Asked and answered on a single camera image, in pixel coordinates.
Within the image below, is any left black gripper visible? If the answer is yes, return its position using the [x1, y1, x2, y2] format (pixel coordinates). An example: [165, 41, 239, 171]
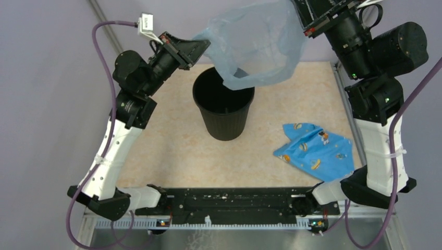
[141, 31, 211, 97]

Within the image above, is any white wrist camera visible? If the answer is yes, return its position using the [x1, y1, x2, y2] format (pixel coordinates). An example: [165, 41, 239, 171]
[137, 12, 163, 44]
[357, 0, 383, 9]

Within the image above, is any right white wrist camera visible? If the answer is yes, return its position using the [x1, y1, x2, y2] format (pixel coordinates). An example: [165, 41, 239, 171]
[357, 0, 383, 9]

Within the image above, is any blue patterned cloth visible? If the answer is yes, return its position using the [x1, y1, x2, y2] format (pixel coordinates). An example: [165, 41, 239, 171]
[273, 123, 355, 182]

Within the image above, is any black plastic trash bin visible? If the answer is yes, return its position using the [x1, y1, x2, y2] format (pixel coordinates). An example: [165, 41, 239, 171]
[192, 67, 255, 141]

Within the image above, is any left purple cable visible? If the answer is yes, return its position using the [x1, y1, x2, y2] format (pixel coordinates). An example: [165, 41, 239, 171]
[65, 20, 156, 250]

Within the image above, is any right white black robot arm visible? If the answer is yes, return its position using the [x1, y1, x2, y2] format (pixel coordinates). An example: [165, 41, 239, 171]
[292, 1, 428, 215]

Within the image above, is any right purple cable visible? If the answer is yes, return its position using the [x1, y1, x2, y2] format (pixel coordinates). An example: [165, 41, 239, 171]
[345, 57, 442, 250]

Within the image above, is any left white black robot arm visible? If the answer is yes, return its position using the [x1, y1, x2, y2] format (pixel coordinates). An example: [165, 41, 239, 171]
[68, 32, 211, 221]

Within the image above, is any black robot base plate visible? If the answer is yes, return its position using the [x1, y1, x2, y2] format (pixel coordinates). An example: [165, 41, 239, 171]
[135, 187, 340, 224]

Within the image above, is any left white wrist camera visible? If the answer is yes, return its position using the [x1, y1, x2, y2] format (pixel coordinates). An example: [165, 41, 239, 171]
[137, 12, 163, 44]

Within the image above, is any white cable duct rail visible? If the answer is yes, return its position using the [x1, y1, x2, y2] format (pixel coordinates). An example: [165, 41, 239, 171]
[93, 216, 325, 230]

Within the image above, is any purple cable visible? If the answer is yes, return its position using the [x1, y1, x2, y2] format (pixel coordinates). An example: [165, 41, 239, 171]
[65, 20, 156, 250]
[345, 57, 442, 250]

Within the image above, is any translucent blue trash bag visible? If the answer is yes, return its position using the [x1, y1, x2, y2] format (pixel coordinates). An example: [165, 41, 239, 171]
[195, 1, 307, 90]

